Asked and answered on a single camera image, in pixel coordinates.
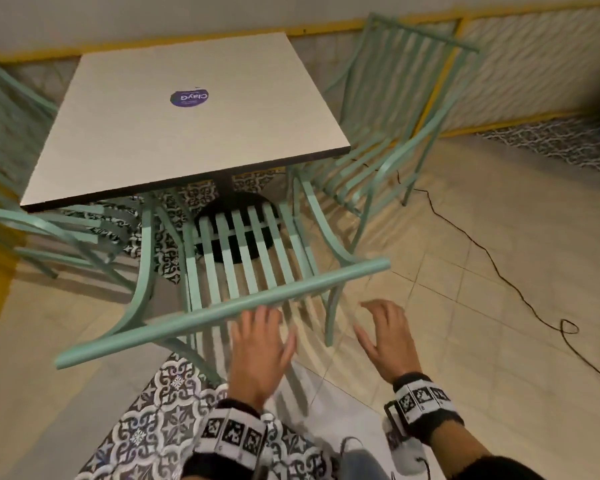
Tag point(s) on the person's left hand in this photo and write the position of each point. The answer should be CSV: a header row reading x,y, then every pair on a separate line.
x,y
257,354

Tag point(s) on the person's right hand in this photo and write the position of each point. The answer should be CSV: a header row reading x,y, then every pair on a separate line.
x,y
395,349

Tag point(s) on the person's right thumb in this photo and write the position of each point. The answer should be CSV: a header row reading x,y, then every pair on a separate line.
x,y
366,342

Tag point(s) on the person's left thumb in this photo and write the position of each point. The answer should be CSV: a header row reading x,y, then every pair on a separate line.
x,y
290,347

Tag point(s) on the person's left forearm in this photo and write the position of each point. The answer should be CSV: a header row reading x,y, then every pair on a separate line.
x,y
202,469

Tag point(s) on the person's right forearm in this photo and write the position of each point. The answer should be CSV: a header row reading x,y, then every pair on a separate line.
x,y
472,452

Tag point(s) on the right wristband with marker tags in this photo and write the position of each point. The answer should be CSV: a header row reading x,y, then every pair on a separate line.
x,y
422,399

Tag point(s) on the wristband with marker tags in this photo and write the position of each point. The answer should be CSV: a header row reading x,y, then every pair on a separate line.
x,y
422,399
230,432

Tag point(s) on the left wristband with marker tags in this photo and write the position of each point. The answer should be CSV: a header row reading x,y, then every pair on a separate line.
x,y
230,432

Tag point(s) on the teal metal slatted chair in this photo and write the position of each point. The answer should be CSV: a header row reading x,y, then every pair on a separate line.
x,y
180,325
25,89
30,223
421,33

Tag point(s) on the round purple sticker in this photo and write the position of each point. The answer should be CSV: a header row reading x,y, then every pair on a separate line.
x,y
190,97

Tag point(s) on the white wrist-mounted camera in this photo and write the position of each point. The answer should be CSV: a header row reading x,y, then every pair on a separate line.
x,y
405,452

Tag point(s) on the black table pedestal base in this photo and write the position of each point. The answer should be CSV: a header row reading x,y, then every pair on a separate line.
x,y
225,186

